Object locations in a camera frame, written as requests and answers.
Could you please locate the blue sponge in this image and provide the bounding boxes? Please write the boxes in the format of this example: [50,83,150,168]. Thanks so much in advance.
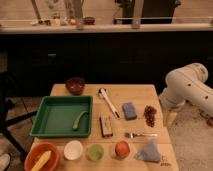
[122,102,137,120]

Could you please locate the silver fork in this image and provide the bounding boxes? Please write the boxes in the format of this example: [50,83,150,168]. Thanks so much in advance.
[124,132,157,139]

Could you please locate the blue folded cloth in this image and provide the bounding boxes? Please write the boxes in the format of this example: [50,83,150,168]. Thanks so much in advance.
[134,139,160,163]

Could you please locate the brown whiteboard eraser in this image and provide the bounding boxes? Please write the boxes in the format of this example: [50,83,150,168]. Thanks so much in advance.
[100,116,113,137]

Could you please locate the red grape bunch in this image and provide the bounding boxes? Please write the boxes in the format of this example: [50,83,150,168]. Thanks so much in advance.
[144,106,157,127]

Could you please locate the dark red bowl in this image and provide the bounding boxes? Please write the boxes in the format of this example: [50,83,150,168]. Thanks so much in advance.
[65,77,85,95]

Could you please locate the green cup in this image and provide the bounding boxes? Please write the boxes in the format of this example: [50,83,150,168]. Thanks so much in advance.
[87,144,104,161]

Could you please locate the green plastic tray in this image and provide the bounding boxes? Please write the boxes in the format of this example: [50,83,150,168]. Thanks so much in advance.
[30,96,93,138]

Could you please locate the red bowl on counter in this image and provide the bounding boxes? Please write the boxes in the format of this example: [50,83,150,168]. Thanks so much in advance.
[83,17,95,25]

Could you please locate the orange tomato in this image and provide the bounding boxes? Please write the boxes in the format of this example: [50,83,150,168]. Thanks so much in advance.
[115,141,130,158]

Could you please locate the orange bowl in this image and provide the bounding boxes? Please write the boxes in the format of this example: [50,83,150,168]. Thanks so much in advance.
[24,142,60,171]

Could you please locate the yellow corn cob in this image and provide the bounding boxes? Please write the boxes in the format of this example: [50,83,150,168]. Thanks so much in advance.
[31,150,51,171]

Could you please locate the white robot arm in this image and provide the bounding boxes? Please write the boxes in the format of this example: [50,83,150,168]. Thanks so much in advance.
[159,63,213,117]

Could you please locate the black chair base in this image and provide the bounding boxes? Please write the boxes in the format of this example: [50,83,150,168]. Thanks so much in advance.
[0,71,36,162]

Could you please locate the green chili pepper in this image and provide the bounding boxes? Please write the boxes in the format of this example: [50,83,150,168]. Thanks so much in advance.
[72,111,88,131]

